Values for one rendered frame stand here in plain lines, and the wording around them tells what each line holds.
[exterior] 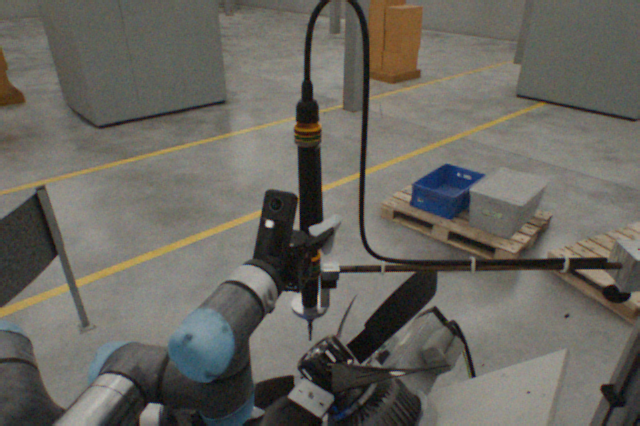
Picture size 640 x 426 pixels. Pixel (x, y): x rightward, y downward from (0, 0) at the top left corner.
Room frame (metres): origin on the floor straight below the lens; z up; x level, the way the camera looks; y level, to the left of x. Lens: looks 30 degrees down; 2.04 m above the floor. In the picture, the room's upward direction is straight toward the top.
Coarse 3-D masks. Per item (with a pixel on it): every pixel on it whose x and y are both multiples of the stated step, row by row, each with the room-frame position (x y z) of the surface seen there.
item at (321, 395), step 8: (304, 384) 0.72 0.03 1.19; (312, 384) 0.72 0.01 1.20; (296, 392) 0.70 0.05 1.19; (304, 392) 0.70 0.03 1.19; (320, 392) 0.70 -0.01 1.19; (328, 392) 0.70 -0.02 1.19; (296, 400) 0.68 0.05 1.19; (304, 400) 0.68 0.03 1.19; (312, 400) 0.68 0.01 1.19; (320, 400) 0.68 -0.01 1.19; (328, 400) 0.68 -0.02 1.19; (312, 408) 0.66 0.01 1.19; (320, 408) 0.66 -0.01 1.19; (328, 408) 0.67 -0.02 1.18; (320, 416) 0.65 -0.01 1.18
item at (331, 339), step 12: (336, 336) 0.81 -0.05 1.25; (312, 348) 0.83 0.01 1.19; (324, 348) 0.76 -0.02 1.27; (336, 348) 0.77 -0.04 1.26; (300, 360) 0.80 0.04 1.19; (312, 360) 0.74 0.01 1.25; (324, 360) 0.74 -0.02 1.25; (336, 360) 0.75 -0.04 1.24; (300, 372) 0.75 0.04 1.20; (312, 372) 0.73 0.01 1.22; (324, 372) 0.73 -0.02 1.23; (324, 384) 0.72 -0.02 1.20; (336, 396) 0.71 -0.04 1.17; (348, 396) 0.69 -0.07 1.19; (336, 408) 0.68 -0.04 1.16
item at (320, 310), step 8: (336, 264) 0.70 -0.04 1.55; (328, 272) 0.68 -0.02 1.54; (336, 272) 0.68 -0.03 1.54; (320, 280) 0.70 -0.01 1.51; (328, 280) 0.68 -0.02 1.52; (336, 280) 0.68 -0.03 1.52; (320, 288) 0.69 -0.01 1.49; (328, 288) 0.67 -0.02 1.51; (296, 296) 0.71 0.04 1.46; (320, 296) 0.69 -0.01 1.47; (328, 296) 0.68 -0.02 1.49; (296, 304) 0.68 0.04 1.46; (320, 304) 0.68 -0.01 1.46; (328, 304) 0.68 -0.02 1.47; (296, 312) 0.66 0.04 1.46; (304, 312) 0.66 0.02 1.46; (312, 312) 0.66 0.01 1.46; (320, 312) 0.66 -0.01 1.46
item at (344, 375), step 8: (336, 368) 0.64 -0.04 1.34; (344, 368) 0.63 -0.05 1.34; (352, 368) 0.62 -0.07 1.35; (360, 368) 0.61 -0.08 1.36; (368, 368) 0.60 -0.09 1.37; (376, 368) 0.61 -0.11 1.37; (384, 368) 0.60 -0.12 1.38; (392, 368) 0.60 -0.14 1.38; (400, 368) 0.62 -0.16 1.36; (408, 368) 0.60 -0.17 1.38; (424, 368) 0.57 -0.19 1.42; (432, 368) 0.56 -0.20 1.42; (336, 376) 0.58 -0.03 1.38; (344, 376) 0.57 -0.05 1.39; (352, 376) 0.57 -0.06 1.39; (360, 376) 0.56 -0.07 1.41; (368, 376) 0.56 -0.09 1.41; (376, 376) 0.55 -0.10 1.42; (384, 376) 0.54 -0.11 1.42; (392, 376) 0.54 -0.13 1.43; (336, 384) 0.54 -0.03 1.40; (344, 384) 0.54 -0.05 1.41; (352, 384) 0.53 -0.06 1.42; (360, 384) 0.52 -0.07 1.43; (336, 392) 0.52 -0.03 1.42
